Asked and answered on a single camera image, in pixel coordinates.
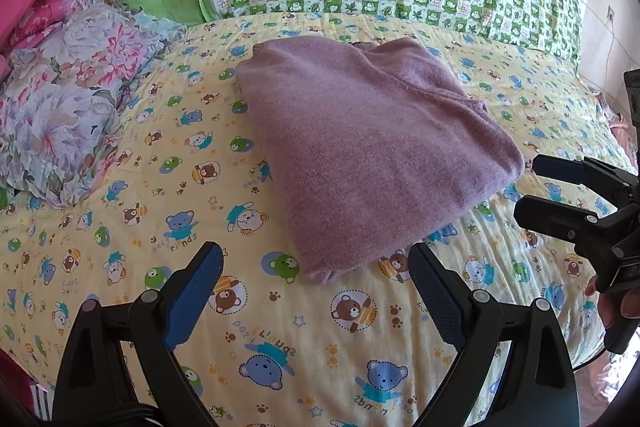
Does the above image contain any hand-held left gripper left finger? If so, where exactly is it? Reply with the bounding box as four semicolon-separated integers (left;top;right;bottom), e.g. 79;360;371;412
54;242;224;427

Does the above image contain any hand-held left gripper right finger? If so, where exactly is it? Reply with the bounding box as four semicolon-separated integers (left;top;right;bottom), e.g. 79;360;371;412
407;243;581;427

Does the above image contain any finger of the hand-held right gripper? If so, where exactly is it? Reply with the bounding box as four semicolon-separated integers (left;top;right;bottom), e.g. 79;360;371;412
513;194;623;258
531;154;640;204

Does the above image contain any pink knitted sweater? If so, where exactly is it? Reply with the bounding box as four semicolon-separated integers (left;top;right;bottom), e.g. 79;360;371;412
235;38;526;285

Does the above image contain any person's right hand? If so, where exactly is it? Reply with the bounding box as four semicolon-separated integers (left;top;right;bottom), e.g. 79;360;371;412
586;274;640;329

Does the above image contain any yellow bear print bedsheet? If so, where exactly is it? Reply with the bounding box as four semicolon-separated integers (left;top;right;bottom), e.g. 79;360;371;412
0;12;632;427

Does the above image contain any striped cloth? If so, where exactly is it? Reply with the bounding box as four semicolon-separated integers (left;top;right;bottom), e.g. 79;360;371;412
29;381;57;424

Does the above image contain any pale floral quilt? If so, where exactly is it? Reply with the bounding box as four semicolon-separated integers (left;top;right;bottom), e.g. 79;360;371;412
0;0;190;208

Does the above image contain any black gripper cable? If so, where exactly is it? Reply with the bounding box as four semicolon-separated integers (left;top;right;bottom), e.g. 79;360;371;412
572;347;610;372

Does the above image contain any wall cable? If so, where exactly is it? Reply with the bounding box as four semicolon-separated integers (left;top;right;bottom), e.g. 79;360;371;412
596;19;620;94

